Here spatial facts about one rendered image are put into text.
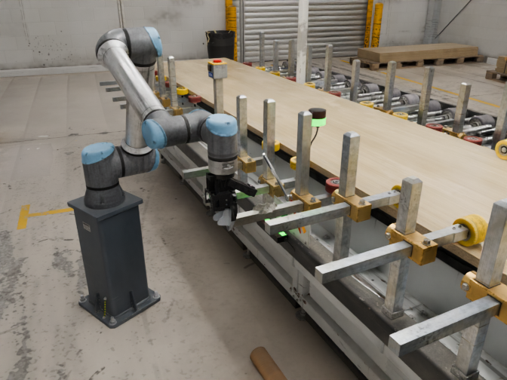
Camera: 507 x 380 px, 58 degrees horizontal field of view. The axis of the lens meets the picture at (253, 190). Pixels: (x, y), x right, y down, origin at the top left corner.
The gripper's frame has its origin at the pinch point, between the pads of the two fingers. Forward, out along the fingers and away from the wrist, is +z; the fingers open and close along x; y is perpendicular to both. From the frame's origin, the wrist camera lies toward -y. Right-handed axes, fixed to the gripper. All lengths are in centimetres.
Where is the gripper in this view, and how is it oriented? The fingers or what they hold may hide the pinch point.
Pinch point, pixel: (230, 226)
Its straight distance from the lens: 152.1
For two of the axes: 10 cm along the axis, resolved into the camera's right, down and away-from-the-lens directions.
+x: 4.4, 3.7, -8.2
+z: 0.0, 9.1, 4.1
